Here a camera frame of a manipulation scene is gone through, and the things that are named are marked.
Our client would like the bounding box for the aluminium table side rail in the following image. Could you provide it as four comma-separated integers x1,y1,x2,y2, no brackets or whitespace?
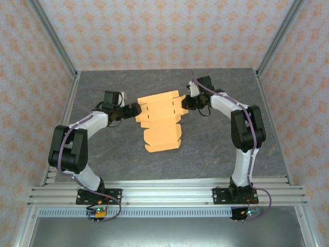
254,69,294,186
40,70,82,185

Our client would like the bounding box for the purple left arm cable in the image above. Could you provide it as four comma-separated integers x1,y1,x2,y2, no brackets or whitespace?
57,86,123,224

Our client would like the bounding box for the slotted grey cable duct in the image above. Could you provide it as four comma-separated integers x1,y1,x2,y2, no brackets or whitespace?
38,207,233,218

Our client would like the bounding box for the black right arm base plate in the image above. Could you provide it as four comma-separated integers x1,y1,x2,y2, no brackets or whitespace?
212,187,260,205

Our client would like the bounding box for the orange paper box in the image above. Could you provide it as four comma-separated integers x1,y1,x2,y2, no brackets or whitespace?
135,90,190,154

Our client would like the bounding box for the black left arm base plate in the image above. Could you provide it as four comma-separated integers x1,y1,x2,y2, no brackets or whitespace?
76,188,123,205

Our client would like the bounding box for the aluminium frame strut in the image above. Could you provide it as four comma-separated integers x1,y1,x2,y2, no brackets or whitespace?
14,205,39,247
295,205,317,247

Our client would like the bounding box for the aluminium corner post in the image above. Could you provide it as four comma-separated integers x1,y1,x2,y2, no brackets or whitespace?
255,0,306,78
27,0,79,78

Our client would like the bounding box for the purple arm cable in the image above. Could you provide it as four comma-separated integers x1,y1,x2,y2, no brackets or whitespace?
189,69,272,222
57,86,123,224

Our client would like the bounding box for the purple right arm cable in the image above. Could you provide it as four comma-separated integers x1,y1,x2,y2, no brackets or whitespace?
189,69,272,222

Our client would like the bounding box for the aluminium mounting rail beam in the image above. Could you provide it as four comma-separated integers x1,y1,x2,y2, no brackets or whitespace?
27,180,308,207

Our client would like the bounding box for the grey metal sheet panel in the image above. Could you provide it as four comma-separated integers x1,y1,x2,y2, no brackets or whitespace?
28,216,304,247

